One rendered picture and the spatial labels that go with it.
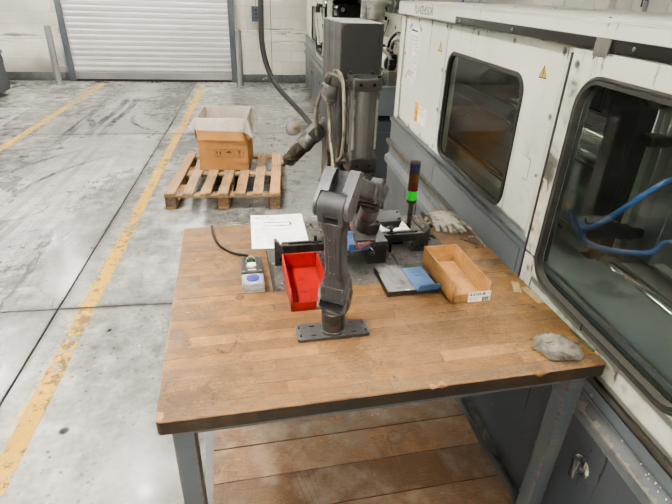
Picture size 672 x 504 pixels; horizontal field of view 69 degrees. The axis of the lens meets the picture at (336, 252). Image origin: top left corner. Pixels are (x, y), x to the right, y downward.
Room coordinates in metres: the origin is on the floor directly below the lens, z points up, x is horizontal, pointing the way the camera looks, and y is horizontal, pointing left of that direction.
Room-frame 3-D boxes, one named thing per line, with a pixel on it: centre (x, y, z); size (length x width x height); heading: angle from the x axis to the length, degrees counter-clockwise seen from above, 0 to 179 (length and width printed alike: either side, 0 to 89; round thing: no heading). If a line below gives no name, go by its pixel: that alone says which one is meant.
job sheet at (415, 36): (3.15, -0.42, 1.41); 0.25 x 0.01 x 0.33; 9
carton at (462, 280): (1.38, -0.39, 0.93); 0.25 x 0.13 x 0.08; 13
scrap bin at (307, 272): (1.30, 0.09, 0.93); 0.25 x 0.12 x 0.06; 13
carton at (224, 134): (4.84, 1.14, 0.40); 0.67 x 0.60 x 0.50; 5
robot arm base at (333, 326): (1.08, 0.00, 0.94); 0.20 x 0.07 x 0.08; 103
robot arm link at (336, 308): (1.09, 0.00, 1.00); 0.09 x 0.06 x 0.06; 68
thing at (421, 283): (1.34, -0.27, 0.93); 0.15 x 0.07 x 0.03; 16
